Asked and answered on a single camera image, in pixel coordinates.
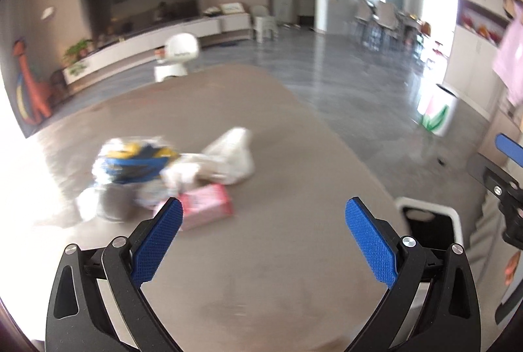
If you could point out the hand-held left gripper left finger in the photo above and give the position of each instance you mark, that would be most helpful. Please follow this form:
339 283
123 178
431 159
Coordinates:
159 241

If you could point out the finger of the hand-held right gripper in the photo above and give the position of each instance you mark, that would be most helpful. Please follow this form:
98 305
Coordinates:
500 188
510 148

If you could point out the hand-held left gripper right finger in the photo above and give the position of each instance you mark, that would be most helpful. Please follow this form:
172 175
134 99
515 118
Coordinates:
372 241

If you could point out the white trash bin black liner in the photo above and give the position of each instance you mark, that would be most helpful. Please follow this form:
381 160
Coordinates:
433 229

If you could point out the pink cardboard box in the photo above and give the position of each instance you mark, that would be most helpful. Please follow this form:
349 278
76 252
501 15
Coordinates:
206 207

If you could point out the grey paper cup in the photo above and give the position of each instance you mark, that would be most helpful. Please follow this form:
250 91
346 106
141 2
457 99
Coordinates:
112 204

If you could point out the crumpled white paper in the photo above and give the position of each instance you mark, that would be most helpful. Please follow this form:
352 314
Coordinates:
179 176

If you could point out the white bin with tulip print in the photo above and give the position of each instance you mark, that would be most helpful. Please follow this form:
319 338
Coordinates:
439 112

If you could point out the blue yellow snack packet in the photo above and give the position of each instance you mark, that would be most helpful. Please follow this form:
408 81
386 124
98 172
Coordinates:
133 162

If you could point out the person's pink clothing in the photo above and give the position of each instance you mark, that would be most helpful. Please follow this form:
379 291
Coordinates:
510 57

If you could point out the white plastic bag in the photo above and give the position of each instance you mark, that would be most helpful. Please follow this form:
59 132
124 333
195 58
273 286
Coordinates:
233 155

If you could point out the group of dining chairs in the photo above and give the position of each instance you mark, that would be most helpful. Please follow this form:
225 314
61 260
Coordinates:
378 20

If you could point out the white round-headed robot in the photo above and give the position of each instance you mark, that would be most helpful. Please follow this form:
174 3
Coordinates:
178 55

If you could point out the orange dinosaur figure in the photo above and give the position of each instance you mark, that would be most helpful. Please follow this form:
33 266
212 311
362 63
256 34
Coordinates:
30 90

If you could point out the long white low cabinet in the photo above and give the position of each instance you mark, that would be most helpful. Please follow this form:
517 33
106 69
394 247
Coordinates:
163 39

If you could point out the green potted plant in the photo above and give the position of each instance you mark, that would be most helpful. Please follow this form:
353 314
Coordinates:
78 54

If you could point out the white plastic chair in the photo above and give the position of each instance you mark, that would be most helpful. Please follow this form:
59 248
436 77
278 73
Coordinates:
263 23

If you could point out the box on cabinet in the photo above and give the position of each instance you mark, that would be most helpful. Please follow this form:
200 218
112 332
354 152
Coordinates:
231 8

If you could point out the framed wall picture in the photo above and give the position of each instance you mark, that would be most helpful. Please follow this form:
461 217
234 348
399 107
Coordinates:
482 23

